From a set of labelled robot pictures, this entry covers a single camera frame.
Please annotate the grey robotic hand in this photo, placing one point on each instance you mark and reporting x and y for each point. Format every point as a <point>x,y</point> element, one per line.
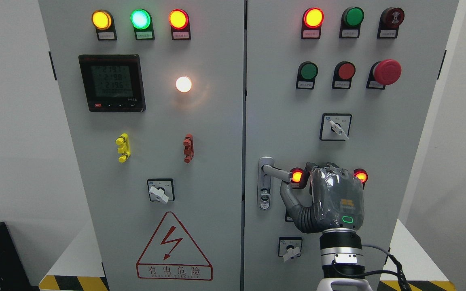
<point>337,200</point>

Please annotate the silver door handle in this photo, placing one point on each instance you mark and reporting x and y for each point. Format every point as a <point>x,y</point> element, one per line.
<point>266,171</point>

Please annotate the grey right cabinet door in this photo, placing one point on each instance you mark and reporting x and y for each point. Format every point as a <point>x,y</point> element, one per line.
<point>284,116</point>

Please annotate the grey cabinet door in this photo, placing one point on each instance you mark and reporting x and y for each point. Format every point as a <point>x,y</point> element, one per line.
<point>284,116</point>
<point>207,190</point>

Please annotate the grey left cabinet door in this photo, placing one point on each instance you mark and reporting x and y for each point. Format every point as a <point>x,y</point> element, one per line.
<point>207,190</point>

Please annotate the red lit light lower right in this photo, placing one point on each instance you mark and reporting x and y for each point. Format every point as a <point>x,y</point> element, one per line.
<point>361,174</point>

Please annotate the red lit light lower left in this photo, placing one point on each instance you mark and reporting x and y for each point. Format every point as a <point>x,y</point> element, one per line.
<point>297,174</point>

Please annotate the green button bottom left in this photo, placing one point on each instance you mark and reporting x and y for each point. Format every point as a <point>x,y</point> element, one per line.
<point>287,217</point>

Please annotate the red push button upper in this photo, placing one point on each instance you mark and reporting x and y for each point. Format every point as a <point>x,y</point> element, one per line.
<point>345,70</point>

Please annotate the green push button upper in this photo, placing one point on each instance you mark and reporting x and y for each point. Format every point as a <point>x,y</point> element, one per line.
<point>307,71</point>

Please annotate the red emergency stop button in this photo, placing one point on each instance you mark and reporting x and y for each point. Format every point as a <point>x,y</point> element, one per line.
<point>387,72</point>

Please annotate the red terminal connector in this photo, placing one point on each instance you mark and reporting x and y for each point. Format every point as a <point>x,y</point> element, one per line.
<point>188,148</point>

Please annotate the red electric warning sticker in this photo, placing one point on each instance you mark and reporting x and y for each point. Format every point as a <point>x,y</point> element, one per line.
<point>172,254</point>

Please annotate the red lit light top right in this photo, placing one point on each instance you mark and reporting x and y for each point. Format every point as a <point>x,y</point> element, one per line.
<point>313,18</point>

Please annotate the green light top right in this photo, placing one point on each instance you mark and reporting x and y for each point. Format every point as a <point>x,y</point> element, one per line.
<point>353,16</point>

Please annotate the white indicator light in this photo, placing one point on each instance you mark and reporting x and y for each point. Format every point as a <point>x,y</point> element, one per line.
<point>184,84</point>

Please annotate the dark red buzzer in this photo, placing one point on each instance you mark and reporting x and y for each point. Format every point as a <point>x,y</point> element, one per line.
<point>392,17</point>

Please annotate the yellow terminal connector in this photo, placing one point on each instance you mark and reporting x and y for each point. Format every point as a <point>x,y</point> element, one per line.
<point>123,147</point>

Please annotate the red lit indicator light left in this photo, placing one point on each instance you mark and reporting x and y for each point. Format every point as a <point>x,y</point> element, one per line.
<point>178,19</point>

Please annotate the black digital power meter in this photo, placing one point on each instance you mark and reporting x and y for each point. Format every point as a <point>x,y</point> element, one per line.
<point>113,83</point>

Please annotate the green lit indicator light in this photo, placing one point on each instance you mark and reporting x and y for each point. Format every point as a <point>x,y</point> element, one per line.
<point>140,19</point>

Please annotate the yellow indicator light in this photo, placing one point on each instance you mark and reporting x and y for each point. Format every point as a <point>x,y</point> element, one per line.
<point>102,20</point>

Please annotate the lower white selector switch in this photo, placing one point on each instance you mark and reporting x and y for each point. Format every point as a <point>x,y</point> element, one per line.
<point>289,247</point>

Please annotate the upper right selector switch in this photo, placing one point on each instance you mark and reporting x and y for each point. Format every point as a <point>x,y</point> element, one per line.
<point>335,127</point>

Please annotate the left rotary selector switch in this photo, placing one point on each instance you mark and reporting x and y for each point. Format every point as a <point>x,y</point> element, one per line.
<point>161,190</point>

